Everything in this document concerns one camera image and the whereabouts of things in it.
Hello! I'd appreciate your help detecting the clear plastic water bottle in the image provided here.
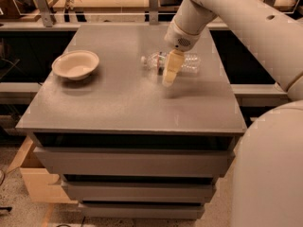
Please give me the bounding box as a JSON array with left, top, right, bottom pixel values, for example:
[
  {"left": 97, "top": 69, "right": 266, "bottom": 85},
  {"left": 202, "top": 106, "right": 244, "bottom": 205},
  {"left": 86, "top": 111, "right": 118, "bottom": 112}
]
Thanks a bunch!
[{"left": 141, "top": 52, "right": 201, "bottom": 75}]

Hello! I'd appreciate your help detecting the middle metal rail bracket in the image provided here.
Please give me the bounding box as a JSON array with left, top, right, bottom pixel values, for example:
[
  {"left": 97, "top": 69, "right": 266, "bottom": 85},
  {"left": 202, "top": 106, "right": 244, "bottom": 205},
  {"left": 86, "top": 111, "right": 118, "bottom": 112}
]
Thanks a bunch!
[{"left": 149, "top": 0, "right": 159, "bottom": 25}]

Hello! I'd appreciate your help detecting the left metal rail bracket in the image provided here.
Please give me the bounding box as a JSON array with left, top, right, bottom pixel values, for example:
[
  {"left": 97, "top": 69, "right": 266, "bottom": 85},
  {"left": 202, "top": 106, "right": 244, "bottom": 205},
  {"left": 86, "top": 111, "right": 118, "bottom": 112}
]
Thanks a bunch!
[{"left": 35, "top": 0, "right": 55, "bottom": 27}]

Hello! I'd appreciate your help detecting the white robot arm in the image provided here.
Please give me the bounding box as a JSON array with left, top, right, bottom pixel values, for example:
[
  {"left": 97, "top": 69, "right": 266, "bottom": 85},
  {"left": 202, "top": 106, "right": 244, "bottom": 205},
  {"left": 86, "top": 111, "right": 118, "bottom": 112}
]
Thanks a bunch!
[{"left": 163, "top": 0, "right": 303, "bottom": 227}]

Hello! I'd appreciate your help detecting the cardboard box on floor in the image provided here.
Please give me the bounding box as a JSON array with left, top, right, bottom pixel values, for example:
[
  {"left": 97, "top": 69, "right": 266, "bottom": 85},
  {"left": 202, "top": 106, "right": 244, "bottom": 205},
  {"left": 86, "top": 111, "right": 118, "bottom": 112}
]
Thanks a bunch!
[{"left": 7, "top": 136, "right": 77, "bottom": 204}]

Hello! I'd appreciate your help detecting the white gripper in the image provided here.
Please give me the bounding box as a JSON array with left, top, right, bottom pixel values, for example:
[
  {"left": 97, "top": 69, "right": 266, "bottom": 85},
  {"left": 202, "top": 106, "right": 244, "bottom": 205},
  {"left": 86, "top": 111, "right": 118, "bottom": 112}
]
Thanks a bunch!
[{"left": 162, "top": 20, "right": 200, "bottom": 87}]

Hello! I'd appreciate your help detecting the white paper bowl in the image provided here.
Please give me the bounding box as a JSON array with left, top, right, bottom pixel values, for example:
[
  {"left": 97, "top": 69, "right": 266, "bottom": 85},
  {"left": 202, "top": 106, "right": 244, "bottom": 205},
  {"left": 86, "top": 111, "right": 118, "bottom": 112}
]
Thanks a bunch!
[{"left": 52, "top": 50, "right": 99, "bottom": 80}]

